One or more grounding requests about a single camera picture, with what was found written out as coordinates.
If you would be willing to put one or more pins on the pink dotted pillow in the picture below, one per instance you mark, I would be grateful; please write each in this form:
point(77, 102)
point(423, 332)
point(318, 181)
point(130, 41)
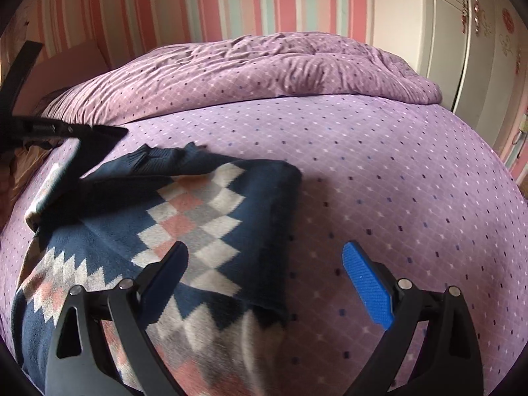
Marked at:
point(255, 70)

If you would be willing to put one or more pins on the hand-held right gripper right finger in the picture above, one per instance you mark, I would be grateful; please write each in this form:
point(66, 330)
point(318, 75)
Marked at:
point(367, 285)

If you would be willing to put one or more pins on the navy patterned knit sweater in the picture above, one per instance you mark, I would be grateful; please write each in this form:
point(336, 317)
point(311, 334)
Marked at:
point(123, 231)

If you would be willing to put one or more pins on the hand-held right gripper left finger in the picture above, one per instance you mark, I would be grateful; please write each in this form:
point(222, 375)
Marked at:
point(161, 283)

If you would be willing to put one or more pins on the purple dotted bed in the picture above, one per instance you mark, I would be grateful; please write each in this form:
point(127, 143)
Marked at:
point(371, 181)

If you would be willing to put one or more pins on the white flowered wardrobe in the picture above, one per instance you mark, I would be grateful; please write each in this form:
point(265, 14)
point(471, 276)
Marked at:
point(466, 29)

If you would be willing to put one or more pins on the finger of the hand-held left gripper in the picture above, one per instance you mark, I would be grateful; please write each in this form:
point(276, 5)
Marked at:
point(70, 129)

